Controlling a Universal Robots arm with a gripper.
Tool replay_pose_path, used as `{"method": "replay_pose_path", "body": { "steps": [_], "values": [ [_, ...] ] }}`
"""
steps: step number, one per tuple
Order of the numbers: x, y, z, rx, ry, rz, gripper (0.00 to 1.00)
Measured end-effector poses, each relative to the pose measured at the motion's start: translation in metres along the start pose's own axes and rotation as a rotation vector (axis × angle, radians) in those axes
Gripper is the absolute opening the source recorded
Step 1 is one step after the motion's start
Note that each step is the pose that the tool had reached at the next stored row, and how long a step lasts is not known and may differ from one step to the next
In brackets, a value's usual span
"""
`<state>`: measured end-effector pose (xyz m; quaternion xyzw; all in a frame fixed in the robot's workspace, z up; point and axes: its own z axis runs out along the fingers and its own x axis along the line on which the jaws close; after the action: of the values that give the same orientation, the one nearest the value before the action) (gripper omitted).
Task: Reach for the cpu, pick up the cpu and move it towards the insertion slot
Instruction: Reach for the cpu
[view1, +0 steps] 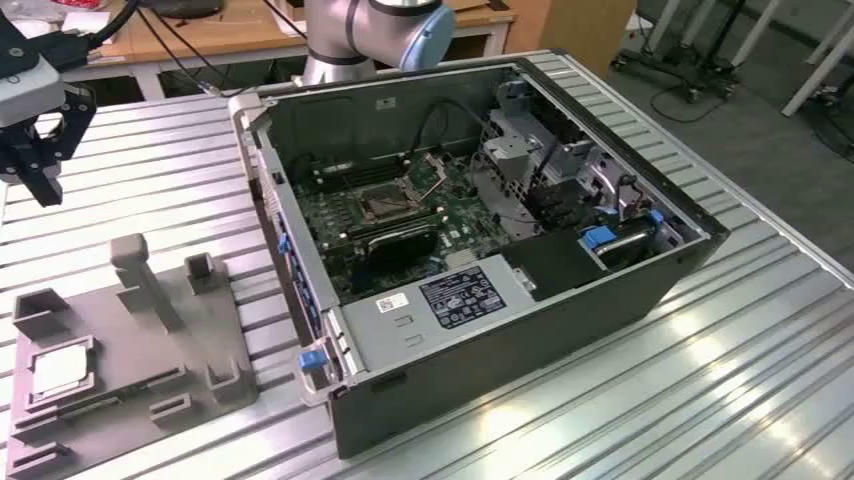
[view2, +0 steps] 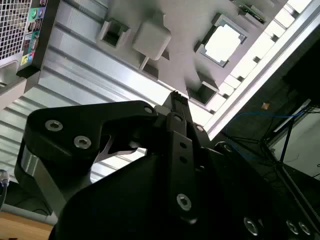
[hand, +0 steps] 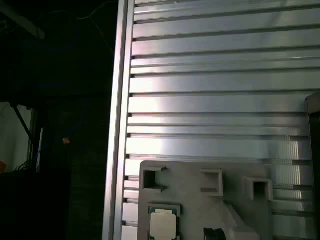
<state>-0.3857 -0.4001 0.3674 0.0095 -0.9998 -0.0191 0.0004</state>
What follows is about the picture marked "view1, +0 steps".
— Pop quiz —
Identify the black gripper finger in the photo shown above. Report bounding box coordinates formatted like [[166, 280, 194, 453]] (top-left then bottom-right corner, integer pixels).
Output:
[[14, 83, 95, 209]]

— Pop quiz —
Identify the wooden side panel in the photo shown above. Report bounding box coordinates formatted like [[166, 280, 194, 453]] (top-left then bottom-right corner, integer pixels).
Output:
[[458, 0, 635, 79]]

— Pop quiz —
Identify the thin black cable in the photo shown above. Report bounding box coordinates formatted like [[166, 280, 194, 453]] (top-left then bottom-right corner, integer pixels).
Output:
[[134, 0, 218, 97]]

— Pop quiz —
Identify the grey metal disk bay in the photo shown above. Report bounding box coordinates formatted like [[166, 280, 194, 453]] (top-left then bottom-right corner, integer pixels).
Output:
[[478, 106, 543, 177]]

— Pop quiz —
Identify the white table frame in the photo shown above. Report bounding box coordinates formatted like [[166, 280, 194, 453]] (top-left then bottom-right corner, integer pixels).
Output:
[[729, 0, 854, 117]]

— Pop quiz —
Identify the black floor cable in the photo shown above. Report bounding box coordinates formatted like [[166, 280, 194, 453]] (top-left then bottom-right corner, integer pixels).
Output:
[[648, 74, 729, 124]]

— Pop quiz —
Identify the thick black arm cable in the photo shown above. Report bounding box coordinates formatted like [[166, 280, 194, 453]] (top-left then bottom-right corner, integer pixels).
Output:
[[82, 0, 145, 51]]

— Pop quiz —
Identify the black plastic fan shroud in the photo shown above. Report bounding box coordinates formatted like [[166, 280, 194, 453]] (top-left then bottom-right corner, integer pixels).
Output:
[[349, 224, 442, 304]]

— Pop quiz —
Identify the black looped wire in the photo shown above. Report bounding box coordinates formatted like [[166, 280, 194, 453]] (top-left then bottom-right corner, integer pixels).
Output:
[[410, 98, 482, 152]]

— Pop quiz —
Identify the grey power supply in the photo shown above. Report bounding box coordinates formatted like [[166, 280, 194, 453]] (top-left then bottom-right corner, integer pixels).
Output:
[[325, 254, 539, 387]]

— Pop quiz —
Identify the black power supply label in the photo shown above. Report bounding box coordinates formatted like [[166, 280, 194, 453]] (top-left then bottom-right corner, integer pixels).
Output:
[[417, 264, 509, 332]]

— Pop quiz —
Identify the grey plastic parts rack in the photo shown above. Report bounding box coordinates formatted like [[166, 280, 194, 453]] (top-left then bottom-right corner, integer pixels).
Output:
[[5, 232, 260, 480]]

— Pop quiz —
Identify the grey camera mount box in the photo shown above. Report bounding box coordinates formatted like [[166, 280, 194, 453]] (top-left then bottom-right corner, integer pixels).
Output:
[[0, 55, 66, 127]]

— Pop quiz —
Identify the black plastic cover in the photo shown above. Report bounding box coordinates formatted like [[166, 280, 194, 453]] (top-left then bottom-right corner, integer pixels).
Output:
[[497, 228, 609, 302]]

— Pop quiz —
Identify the black RAM slot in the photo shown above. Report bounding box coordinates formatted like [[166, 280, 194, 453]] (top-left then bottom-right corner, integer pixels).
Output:
[[316, 166, 404, 183], [318, 221, 429, 242], [310, 157, 409, 174]]

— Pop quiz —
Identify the blue disk carrier handle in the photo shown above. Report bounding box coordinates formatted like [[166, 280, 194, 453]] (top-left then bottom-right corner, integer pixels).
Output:
[[577, 225, 616, 257]]

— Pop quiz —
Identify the black open PC case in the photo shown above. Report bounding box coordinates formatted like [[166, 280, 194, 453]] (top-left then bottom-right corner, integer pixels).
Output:
[[226, 48, 729, 460]]

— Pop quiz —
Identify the CPU socket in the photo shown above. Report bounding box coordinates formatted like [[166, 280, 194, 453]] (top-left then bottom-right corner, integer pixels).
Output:
[[357, 181, 420, 225]]

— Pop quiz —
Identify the silver-topped CPU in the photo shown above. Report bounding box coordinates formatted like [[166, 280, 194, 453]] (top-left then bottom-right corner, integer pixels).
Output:
[[29, 346, 91, 399]]

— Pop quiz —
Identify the black wheeled stand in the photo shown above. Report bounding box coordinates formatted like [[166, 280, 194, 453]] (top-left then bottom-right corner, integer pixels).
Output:
[[612, 0, 749, 106]]

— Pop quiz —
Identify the metal socket cover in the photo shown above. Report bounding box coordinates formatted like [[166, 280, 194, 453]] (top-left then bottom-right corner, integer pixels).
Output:
[[397, 152, 446, 194]]

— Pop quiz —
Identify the green motherboard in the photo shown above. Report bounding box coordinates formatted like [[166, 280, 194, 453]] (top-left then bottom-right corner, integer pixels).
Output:
[[292, 152, 509, 282]]

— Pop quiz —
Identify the wooden desk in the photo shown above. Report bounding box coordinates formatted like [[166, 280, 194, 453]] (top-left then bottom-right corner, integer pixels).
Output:
[[62, 0, 518, 101]]

